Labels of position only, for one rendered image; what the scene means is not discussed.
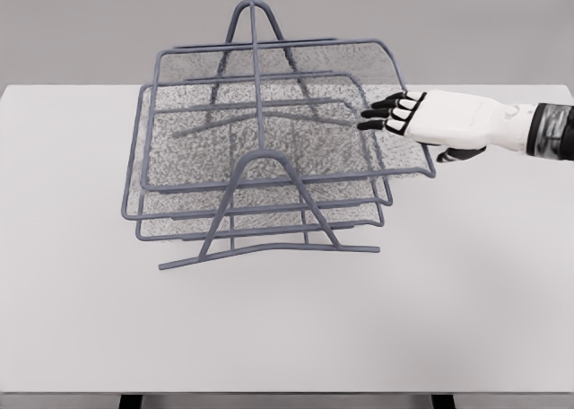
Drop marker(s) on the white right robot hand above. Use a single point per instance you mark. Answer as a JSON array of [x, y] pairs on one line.
[[453, 117]]

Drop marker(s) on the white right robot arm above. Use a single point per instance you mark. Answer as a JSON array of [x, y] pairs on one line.
[[515, 124]]

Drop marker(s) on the grey mesh file tray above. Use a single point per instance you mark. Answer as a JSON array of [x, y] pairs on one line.
[[179, 225], [403, 158], [134, 180]]

